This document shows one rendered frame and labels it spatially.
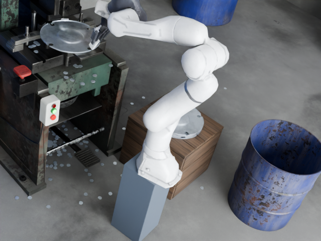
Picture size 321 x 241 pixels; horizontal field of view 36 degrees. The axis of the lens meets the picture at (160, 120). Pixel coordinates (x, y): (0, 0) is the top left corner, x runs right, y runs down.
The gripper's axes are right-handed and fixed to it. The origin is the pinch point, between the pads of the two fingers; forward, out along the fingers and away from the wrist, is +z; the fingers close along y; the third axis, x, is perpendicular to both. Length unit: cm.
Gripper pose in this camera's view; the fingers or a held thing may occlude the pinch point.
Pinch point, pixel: (94, 43)
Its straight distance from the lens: 239.4
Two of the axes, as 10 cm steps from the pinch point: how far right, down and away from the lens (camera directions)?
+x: -5.5, -8.3, 1.4
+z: -4.9, 4.5, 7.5
